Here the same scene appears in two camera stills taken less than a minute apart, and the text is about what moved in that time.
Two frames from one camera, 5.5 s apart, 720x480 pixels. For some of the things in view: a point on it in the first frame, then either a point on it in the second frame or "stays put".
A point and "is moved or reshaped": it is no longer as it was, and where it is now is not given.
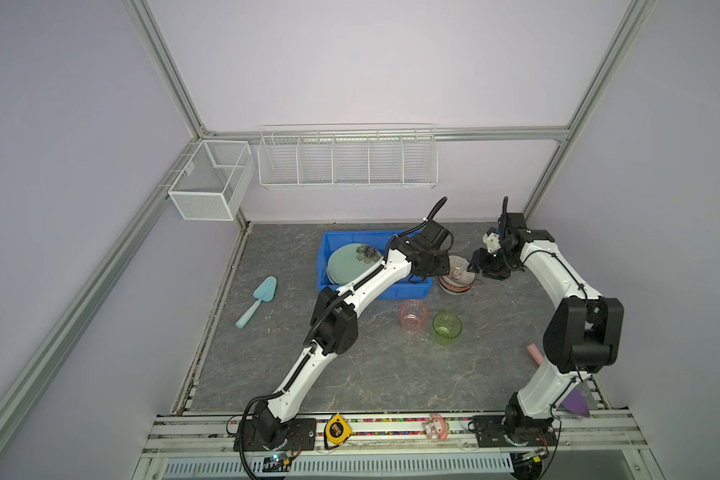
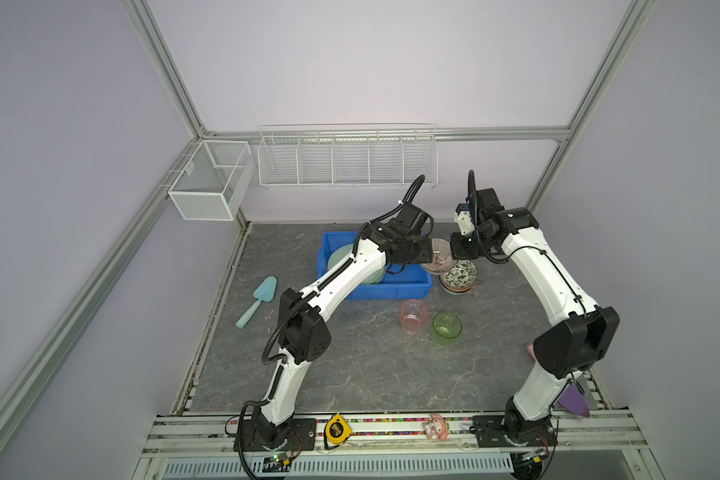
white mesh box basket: [214, 181] stays put
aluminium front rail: [212, 435] stays put
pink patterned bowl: [458, 278] is moved or reshaped
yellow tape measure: [337, 431] stays put
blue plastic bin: [408, 287] stays put
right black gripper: [478, 264] -> [458, 252]
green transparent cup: [446, 327] stays put
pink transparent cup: [413, 315] stays put
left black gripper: [444, 269] -> [426, 255]
